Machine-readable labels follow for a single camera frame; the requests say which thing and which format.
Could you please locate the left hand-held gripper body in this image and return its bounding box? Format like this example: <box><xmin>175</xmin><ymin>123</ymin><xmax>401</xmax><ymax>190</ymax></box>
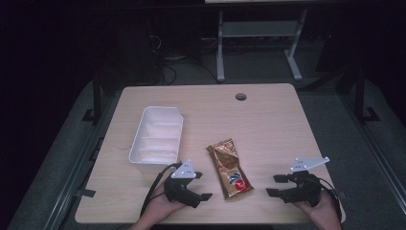
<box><xmin>163</xmin><ymin>158</ymin><xmax>204</xmax><ymax>209</ymax></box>

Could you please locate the grey metal frame rail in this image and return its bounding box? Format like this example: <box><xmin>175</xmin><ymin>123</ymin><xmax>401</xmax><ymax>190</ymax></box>
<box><xmin>339</xmin><ymin>93</ymin><xmax>406</xmax><ymax>209</ymax></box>
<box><xmin>44</xmin><ymin>95</ymin><xmax>120</xmax><ymax>230</ymax></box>

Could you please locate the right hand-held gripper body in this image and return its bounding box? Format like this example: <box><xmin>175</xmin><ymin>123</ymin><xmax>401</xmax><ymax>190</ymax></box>
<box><xmin>280</xmin><ymin>155</ymin><xmax>331</xmax><ymax>207</ymax></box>

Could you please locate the white metal rack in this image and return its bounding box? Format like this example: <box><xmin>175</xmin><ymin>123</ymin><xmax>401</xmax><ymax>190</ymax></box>
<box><xmin>215</xmin><ymin>8</ymin><xmax>309</xmax><ymax>82</ymax></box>

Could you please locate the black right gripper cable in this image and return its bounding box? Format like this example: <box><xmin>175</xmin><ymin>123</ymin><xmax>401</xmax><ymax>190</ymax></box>
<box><xmin>314</xmin><ymin>176</ymin><xmax>345</xmax><ymax>224</ymax></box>

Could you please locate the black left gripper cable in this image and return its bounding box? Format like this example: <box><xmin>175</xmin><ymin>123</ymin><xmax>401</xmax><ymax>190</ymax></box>
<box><xmin>139</xmin><ymin>162</ymin><xmax>183</xmax><ymax>219</ymax></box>

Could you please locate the black floor cable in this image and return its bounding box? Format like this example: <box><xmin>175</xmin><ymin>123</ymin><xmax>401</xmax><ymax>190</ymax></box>
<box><xmin>160</xmin><ymin>59</ymin><xmax>222</xmax><ymax>86</ymax></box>

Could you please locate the person's left hand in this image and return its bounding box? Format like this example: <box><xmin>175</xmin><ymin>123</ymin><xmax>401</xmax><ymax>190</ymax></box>
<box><xmin>140</xmin><ymin>184</ymin><xmax>190</xmax><ymax>222</ymax></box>

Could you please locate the black metal stand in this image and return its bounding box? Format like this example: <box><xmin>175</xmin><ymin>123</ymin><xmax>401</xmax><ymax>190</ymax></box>
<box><xmin>81</xmin><ymin>71</ymin><xmax>103</xmax><ymax>127</ymax></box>
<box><xmin>353</xmin><ymin>67</ymin><xmax>382</xmax><ymax>125</ymax></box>

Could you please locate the white divided plastic container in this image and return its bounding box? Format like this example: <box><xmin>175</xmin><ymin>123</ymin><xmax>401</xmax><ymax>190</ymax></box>
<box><xmin>128</xmin><ymin>105</ymin><xmax>185</xmax><ymax>173</ymax></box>

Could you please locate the gold snack packet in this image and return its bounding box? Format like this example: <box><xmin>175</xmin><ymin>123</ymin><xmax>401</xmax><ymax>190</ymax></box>
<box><xmin>206</xmin><ymin>137</ymin><xmax>256</xmax><ymax>201</ymax></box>

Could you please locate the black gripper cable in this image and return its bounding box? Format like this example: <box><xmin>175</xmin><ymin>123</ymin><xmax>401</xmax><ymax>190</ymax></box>
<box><xmin>314</xmin><ymin>176</ymin><xmax>345</xmax><ymax>224</ymax></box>
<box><xmin>139</xmin><ymin>162</ymin><xmax>183</xmax><ymax>219</ymax></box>

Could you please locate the person's right hand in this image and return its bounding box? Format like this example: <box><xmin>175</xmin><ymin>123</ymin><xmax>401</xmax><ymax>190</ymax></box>
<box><xmin>292</xmin><ymin>191</ymin><xmax>343</xmax><ymax>225</ymax></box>

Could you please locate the black rail bracket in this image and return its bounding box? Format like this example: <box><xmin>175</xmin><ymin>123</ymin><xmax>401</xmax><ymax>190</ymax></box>
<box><xmin>89</xmin><ymin>136</ymin><xmax>105</xmax><ymax>162</ymax></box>
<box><xmin>75</xmin><ymin>188</ymin><xmax>97</xmax><ymax>198</ymax></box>

